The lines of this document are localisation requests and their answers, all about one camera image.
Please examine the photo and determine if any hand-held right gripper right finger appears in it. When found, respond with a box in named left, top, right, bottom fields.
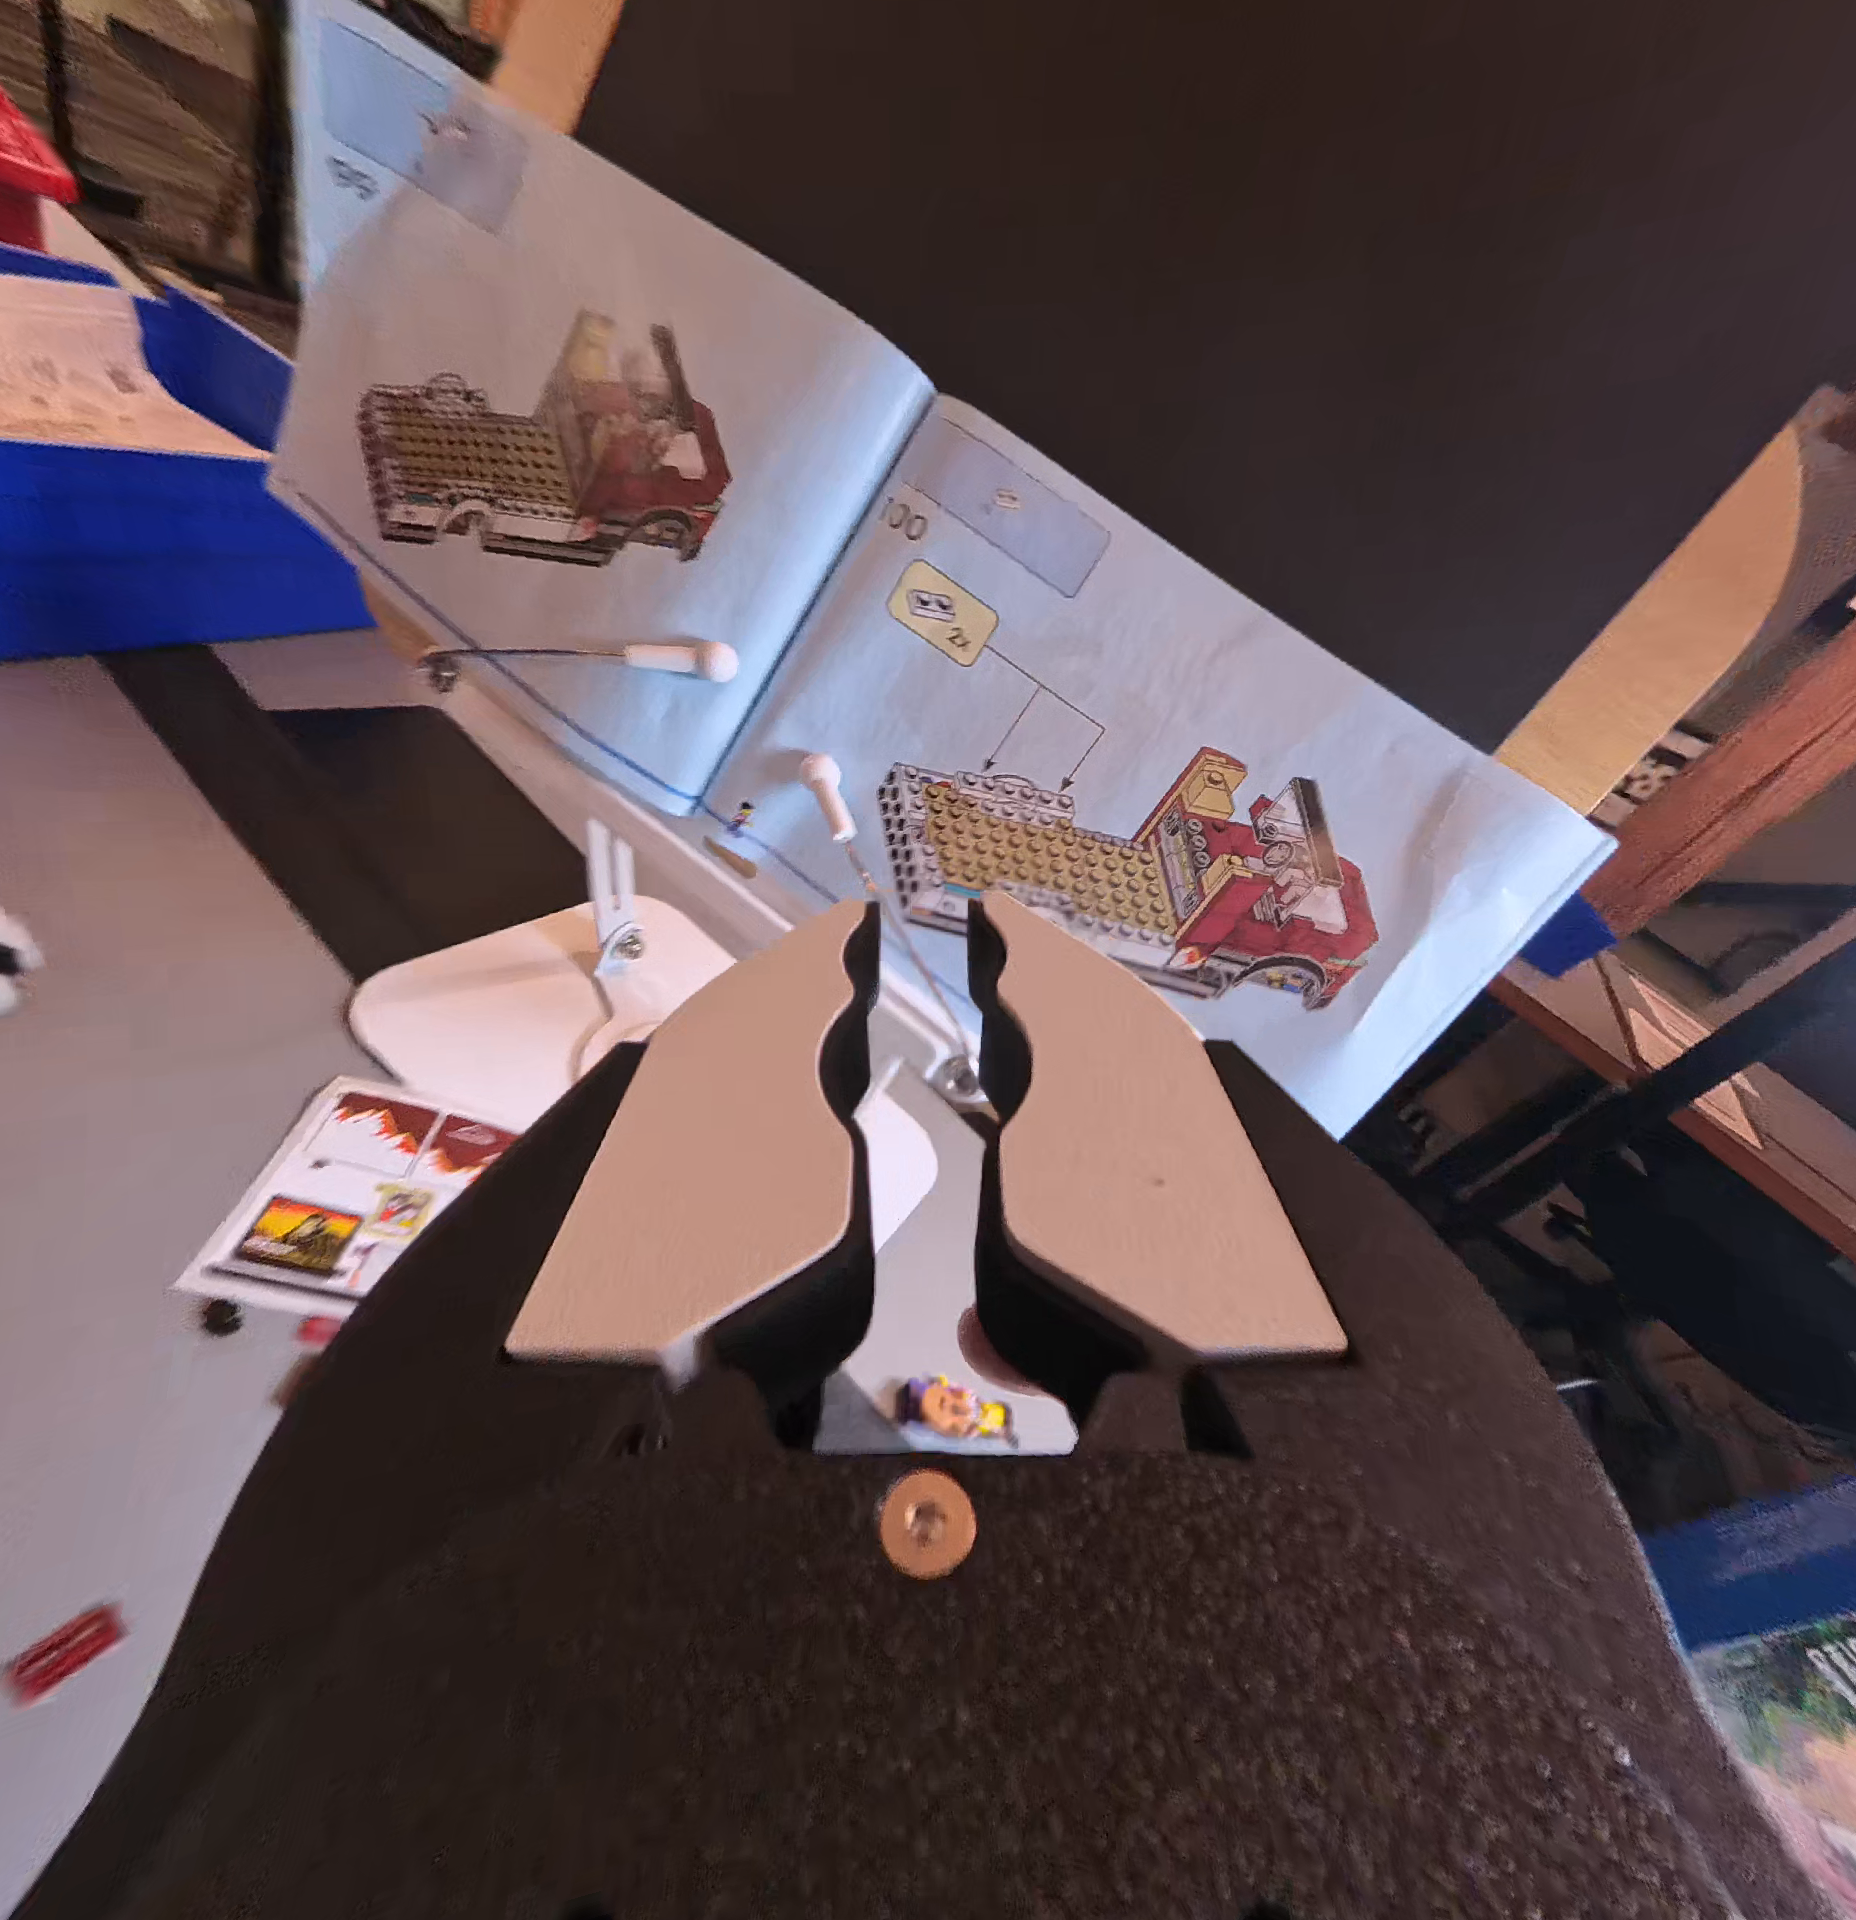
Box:
left=965, top=896, right=1349, bottom=1368

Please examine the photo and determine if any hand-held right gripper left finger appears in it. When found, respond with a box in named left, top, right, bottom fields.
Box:
left=502, top=900, right=886, bottom=1368

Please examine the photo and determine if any white booklet stand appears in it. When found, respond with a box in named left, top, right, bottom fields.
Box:
left=343, top=570, right=1020, bottom=1256

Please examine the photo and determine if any building instruction booklet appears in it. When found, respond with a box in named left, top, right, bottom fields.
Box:
left=268, top=0, right=1619, bottom=1142

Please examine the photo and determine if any black desk divider panel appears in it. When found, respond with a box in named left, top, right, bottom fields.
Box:
left=485, top=0, right=1856, bottom=820

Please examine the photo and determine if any toy minifigure with guitar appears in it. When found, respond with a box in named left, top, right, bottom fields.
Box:
left=895, top=1372, right=1016, bottom=1449

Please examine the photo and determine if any sticker sheet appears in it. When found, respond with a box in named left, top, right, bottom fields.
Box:
left=175, top=1077, right=528, bottom=1301

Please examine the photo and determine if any blue storage bin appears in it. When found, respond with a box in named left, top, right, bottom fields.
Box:
left=0, top=233, right=378, bottom=666

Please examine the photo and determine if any background table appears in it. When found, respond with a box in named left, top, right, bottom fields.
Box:
left=1490, top=959, right=1856, bottom=1294

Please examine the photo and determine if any white printed paper sheet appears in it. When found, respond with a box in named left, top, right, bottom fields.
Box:
left=0, top=276, right=263, bottom=460

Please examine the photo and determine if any black and white marker tag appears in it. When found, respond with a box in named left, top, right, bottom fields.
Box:
left=1606, top=732, right=1713, bottom=824

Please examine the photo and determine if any blue toy set box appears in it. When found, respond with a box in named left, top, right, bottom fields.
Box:
left=1640, top=1476, right=1856, bottom=1920

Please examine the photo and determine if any red storage bin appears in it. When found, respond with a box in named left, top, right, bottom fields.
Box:
left=0, top=57, right=81, bottom=207

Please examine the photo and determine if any wooden post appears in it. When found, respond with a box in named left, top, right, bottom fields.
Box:
left=1580, top=601, right=1856, bottom=940

